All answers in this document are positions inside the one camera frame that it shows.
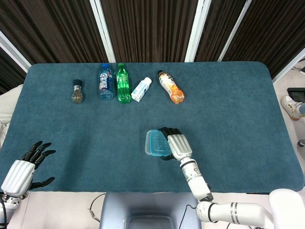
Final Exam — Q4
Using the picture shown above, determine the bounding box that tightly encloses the glass spice jar black cap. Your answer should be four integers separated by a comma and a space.
71, 79, 84, 105

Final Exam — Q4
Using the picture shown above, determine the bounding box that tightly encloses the brown folding partition screen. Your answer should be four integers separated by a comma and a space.
0, 0, 305, 95

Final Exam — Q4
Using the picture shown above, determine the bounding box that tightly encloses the black tablet device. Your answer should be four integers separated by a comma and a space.
287, 87, 305, 103

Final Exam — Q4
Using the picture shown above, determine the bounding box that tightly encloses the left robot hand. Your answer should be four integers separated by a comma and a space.
0, 140, 57, 198

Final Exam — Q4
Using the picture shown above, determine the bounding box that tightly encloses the blue drink bottle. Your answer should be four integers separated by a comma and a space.
98, 62, 116, 100

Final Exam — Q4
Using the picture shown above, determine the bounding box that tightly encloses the white milk carton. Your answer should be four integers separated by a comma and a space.
131, 77, 153, 103

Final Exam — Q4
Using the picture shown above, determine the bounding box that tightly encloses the black cable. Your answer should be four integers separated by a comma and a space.
89, 193, 107, 224
179, 204, 197, 227

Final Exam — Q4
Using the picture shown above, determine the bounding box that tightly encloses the grey-blue robot torso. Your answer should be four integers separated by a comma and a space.
99, 192, 203, 229

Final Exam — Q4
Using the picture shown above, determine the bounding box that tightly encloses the white fabric bundle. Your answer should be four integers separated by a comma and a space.
0, 84, 24, 148

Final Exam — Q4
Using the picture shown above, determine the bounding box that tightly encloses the teal container lid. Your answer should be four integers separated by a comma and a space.
145, 129, 172, 157

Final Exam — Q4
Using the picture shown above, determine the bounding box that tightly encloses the teal table cloth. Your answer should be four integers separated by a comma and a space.
0, 61, 305, 193

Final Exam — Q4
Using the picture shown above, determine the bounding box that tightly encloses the green plastic bottle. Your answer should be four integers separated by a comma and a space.
115, 62, 132, 105

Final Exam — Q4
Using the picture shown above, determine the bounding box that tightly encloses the white sneaker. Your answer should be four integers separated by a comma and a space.
280, 95, 305, 121

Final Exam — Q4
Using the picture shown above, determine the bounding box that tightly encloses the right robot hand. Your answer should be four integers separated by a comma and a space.
157, 126, 193, 161

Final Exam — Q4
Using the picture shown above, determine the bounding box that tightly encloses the clear plastic container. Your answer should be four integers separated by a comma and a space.
144, 130, 172, 157

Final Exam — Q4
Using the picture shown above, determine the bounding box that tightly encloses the orange drink bottle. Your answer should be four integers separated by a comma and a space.
157, 70, 185, 105

